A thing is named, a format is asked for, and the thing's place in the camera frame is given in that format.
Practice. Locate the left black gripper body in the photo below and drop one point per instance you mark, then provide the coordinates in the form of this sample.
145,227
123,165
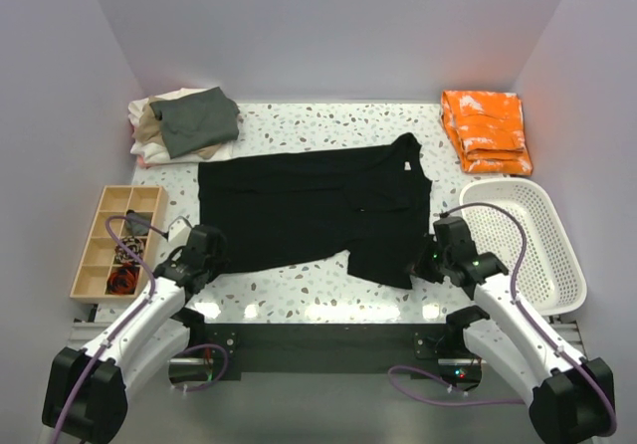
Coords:
214,266

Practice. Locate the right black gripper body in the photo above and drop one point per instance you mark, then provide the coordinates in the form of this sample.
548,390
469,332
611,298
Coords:
432,262

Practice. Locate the black t-shirt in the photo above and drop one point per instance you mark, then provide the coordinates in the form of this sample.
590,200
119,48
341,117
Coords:
286,209

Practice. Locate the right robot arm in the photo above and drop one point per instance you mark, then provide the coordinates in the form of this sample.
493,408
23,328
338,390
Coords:
569,397

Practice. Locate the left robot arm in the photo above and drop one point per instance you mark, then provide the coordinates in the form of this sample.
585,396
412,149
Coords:
89,388

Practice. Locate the leopard print scrunchie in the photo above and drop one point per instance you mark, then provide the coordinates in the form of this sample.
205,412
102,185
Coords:
128,249

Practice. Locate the grey cloth in tray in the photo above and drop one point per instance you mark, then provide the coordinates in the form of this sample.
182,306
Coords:
135,224

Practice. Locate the wooden compartment tray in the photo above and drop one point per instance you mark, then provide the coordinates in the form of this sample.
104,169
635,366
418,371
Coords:
99,278

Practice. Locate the white plastic basket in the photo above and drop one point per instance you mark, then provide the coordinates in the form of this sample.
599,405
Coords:
499,211

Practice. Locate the pink folded garment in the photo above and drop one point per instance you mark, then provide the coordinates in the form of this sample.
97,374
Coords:
141,163

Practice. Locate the orange white folded t-shirt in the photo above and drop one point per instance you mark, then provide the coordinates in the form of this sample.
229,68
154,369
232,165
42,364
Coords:
487,131

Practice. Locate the dark grey folded t-shirt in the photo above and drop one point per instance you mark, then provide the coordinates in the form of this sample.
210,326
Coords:
196,121

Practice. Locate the beige folded t-shirt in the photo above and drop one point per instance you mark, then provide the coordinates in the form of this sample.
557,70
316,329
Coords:
148,141

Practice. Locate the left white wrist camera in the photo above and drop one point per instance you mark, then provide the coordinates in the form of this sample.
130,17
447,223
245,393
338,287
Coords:
179,230

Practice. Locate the aluminium rail frame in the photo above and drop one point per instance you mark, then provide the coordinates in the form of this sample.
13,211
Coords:
84,332

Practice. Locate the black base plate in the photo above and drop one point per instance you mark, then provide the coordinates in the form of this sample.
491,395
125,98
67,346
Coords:
322,349

